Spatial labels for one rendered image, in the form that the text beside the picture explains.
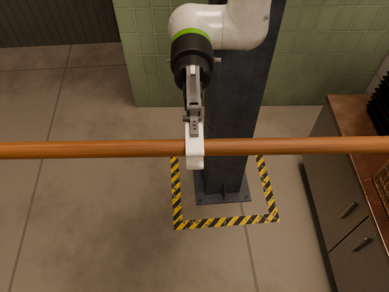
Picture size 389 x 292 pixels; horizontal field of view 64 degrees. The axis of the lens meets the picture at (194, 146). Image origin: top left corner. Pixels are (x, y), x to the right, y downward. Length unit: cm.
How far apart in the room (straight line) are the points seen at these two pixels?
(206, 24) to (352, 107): 103
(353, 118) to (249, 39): 91
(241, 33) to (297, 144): 31
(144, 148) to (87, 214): 138
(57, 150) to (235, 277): 128
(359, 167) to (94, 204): 137
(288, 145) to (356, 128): 101
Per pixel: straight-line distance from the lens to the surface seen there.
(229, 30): 74
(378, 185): 136
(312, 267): 178
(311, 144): 55
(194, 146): 51
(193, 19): 73
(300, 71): 215
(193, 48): 65
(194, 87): 55
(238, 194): 184
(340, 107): 159
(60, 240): 186
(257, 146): 53
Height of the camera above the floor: 162
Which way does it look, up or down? 53 degrees down
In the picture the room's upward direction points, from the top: straight up
